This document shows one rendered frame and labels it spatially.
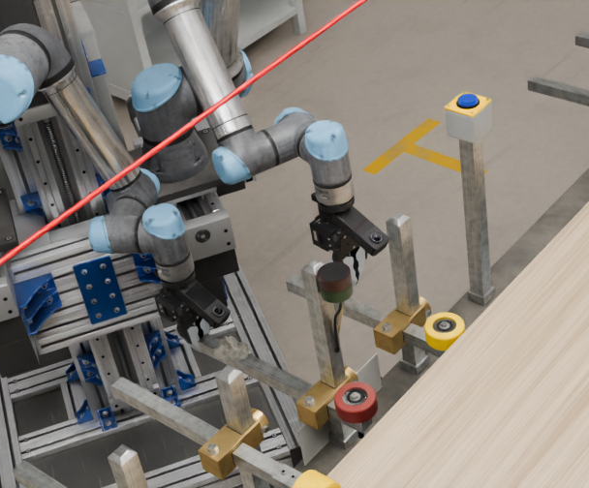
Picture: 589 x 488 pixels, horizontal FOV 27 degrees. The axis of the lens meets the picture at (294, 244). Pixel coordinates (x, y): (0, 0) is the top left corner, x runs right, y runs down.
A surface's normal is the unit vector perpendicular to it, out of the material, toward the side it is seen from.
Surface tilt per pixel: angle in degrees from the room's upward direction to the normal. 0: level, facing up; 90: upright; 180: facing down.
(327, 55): 0
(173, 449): 0
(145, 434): 0
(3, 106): 85
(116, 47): 90
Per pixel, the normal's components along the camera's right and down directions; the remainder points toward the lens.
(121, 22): -0.67, 0.53
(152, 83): -0.26, -0.72
